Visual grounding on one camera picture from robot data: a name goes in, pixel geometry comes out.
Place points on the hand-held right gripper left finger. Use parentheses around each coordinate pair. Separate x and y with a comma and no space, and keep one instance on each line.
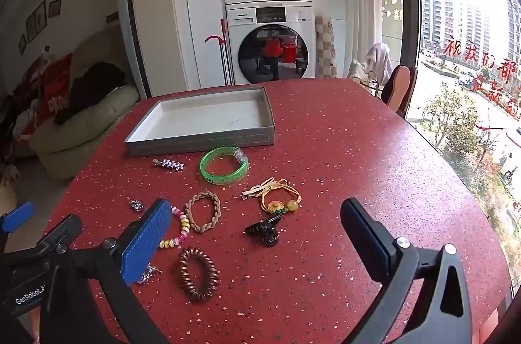
(146,242)

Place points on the small picture frame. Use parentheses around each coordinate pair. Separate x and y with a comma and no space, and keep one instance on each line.
(22,43)
(54,8)

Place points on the white hanging garment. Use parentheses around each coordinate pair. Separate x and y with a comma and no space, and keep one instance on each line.
(378,61)

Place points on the black clothing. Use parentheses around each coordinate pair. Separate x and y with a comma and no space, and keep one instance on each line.
(93,83)

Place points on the orange chair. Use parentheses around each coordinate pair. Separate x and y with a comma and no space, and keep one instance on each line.
(401,87)

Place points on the red flower decal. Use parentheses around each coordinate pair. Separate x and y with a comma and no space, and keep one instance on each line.
(272,48)

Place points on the cream hanging garment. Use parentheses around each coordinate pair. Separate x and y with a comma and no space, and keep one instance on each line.
(358,71)

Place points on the checkered cloth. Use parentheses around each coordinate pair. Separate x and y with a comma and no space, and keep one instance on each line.
(325,51)

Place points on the large picture frame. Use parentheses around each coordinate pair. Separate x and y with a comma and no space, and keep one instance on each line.
(36,20)

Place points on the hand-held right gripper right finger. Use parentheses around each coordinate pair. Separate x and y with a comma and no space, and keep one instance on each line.
(366,236)

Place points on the white cabinet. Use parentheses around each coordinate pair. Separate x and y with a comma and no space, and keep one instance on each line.
(179,2)

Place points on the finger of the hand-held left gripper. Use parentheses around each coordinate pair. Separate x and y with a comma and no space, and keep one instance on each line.
(16,216)
(61,230)

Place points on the silver star hair clip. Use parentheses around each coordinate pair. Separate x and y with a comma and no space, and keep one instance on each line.
(169,164)

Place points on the beige ribbon hair clip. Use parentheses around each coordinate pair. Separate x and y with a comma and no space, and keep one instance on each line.
(254,191)

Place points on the pile of colourful clothes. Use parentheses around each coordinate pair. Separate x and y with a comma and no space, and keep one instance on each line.
(20,112)

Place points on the red window stickers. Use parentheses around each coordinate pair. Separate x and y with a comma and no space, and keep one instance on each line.
(488,75)

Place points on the black hair claw clip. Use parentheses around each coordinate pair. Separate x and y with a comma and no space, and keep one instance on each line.
(264,230)

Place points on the grey cardboard tray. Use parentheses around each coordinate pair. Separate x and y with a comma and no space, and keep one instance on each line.
(203,120)

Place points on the cream sofa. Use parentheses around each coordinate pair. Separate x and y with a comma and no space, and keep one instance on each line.
(69,140)

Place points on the red cushion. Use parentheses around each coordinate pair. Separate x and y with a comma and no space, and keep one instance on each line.
(57,91)

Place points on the silver charm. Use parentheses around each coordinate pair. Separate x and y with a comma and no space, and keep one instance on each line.
(148,274)
(137,204)

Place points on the green translucent bangle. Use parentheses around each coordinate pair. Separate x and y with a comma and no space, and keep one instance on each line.
(205,171)

